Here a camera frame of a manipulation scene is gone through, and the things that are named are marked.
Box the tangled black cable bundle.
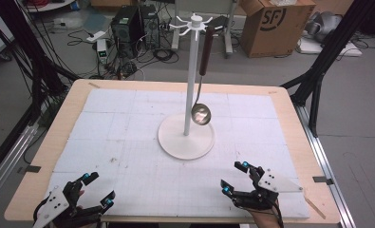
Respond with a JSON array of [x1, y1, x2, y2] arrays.
[[115, 59, 140, 81]]

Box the metal ladle with wooden handle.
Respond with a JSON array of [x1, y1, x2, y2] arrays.
[[191, 25, 216, 126]]

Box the round white table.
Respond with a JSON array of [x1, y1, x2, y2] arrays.
[[23, 0, 77, 13]]

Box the black metal frame post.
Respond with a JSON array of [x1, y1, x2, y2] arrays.
[[0, 0, 82, 127], [279, 0, 375, 139]]

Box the brown cardboard box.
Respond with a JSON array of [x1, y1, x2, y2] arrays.
[[239, 0, 317, 59]]

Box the white metal stand legs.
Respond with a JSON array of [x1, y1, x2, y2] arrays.
[[170, 0, 240, 58]]

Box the thin wooden strip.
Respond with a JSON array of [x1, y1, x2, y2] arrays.
[[303, 196, 328, 220]]

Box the flat white board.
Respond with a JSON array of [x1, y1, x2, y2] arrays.
[[297, 37, 364, 58]]

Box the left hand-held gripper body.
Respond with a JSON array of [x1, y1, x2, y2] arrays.
[[32, 180, 103, 228]]

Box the large black computer tower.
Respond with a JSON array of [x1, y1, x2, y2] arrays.
[[110, 5, 145, 60]]

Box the slim black computer tower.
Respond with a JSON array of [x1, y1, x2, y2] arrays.
[[140, 4, 161, 51]]

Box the grey rounded device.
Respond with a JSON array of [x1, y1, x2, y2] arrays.
[[305, 10, 343, 44]]

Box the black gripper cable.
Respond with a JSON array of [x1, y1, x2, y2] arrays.
[[269, 198, 286, 228], [32, 195, 50, 224]]

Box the black table bracket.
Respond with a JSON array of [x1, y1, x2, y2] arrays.
[[312, 176, 335, 186], [16, 164, 43, 175]]

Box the white power strip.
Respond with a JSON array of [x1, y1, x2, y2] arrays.
[[85, 29, 107, 44]]

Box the wooden table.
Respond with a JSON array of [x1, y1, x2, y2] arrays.
[[4, 78, 342, 225]]

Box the aluminium rail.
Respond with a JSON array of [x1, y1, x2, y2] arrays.
[[293, 104, 357, 228], [0, 123, 41, 210]]

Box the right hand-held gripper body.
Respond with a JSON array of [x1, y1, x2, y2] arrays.
[[234, 167, 304, 211]]

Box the person's right hand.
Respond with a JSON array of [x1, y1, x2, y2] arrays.
[[249, 202, 285, 228]]

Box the coiled black cable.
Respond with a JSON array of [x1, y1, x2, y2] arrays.
[[152, 47, 179, 65]]

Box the small device with green display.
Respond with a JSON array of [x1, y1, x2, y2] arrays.
[[96, 38, 109, 65]]

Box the white grid mat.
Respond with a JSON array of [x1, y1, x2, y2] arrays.
[[47, 87, 311, 219]]

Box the white hook rack stand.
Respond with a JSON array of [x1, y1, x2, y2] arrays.
[[157, 12, 224, 161]]

